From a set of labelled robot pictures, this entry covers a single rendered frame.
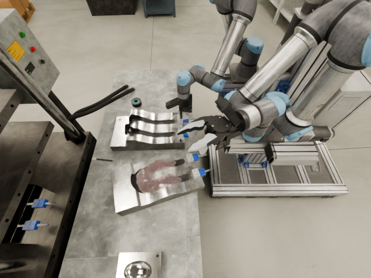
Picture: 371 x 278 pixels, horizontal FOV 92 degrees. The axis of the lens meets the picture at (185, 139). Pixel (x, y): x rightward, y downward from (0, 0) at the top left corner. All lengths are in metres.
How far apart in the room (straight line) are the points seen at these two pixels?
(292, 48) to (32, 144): 1.30
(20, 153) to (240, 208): 1.78
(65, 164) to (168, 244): 0.85
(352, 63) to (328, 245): 1.81
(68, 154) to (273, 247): 1.87
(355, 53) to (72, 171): 1.46
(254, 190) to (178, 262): 1.04
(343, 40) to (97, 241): 1.30
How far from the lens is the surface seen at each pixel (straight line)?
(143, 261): 1.05
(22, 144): 1.34
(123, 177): 1.11
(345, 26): 0.73
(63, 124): 1.36
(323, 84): 0.80
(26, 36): 1.45
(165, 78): 1.75
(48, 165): 1.52
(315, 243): 2.23
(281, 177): 2.03
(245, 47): 1.35
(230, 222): 1.96
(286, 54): 0.75
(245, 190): 1.82
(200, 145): 0.49
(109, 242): 1.16
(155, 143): 1.19
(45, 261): 1.32
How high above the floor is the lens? 1.89
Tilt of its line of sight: 57 degrees down
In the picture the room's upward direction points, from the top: straight up
